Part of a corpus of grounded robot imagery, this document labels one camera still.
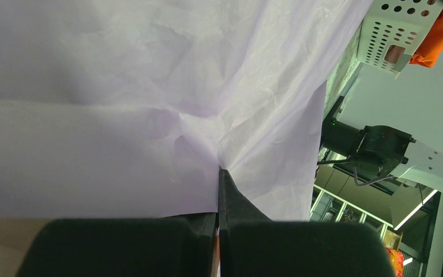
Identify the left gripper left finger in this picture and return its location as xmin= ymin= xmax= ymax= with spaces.
xmin=17 ymin=213 xmax=217 ymax=276

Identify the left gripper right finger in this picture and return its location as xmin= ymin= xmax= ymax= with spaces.
xmin=218 ymin=169 xmax=394 ymax=276

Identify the pink purple wrapping paper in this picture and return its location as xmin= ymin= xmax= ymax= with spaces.
xmin=0 ymin=1 xmax=371 ymax=220

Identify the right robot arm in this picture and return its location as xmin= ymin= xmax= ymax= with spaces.
xmin=320 ymin=119 xmax=443 ymax=193

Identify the floral tablecloth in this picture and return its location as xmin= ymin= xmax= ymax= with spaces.
xmin=324 ymin=25 xmax=362 ymax=117

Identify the white plastic basket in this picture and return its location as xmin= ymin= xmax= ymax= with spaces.
xmin=356 ymin=0 xmax=443 ymax=77

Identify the orange cloth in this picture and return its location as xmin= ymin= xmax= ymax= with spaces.
xmin=409 ymin=10 xmax=443 ymax=68

